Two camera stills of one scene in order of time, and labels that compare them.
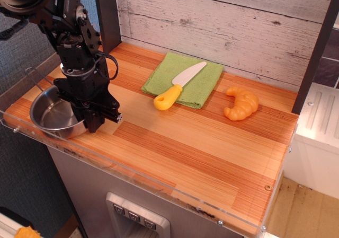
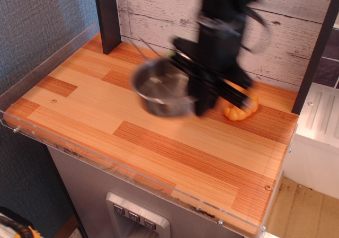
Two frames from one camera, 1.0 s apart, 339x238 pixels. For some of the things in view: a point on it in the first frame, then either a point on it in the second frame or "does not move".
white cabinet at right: x=312 y=159 does not move
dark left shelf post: x=109 y=27 does not move
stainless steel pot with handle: x=53 y=114 -> x=161 y=84
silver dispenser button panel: x=130 y=219 does not move
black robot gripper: x=91 y=91 -> x=214 y=55
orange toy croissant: x=245 y=103 does not move
